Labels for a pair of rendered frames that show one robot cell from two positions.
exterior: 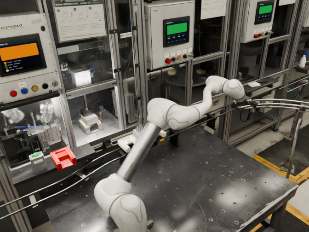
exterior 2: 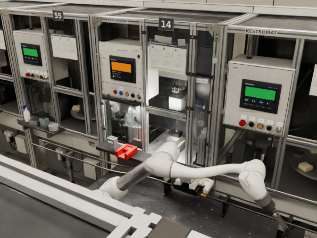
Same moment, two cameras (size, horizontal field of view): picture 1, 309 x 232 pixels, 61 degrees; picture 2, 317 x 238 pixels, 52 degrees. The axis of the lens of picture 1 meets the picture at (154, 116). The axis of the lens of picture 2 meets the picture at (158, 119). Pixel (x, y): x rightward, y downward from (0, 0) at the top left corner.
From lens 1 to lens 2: 1.81 m
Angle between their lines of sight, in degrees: 56
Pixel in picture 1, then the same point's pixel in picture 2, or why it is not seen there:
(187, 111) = (160, 161)
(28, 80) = (124, 87)
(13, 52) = (118, 66)
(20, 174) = (104, 144)
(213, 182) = not seen: outside the picture
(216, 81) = (245, 165)
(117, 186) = (109, 183)
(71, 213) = not seen: hidden behind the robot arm
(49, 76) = (137, 89)
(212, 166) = not seen: outside the picture
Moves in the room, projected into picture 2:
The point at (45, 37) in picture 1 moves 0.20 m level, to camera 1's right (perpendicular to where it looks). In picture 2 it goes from (138, 63) to (149, 69)
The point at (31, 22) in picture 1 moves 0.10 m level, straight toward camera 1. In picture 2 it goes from (132, 50) to (123, 52)
